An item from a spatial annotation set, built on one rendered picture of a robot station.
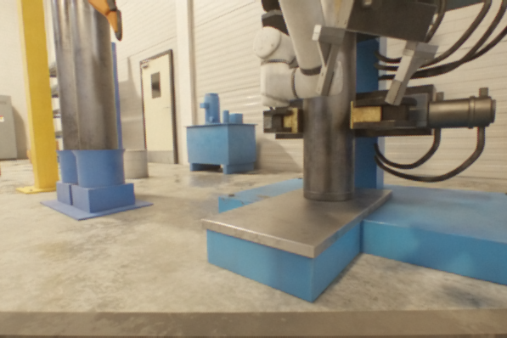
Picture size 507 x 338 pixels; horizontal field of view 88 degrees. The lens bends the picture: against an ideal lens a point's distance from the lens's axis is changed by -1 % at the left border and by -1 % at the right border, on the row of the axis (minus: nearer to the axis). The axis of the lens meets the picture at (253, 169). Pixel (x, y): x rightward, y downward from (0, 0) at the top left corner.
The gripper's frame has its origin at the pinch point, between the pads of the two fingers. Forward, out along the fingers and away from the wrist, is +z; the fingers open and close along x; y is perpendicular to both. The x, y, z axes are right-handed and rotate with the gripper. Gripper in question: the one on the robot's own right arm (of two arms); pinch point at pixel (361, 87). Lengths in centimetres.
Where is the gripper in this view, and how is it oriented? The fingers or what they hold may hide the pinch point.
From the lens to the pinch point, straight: 51.3
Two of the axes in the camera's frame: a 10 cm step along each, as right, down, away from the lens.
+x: 9.9, 0.8, 1.5
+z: -1.4, 8.7, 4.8
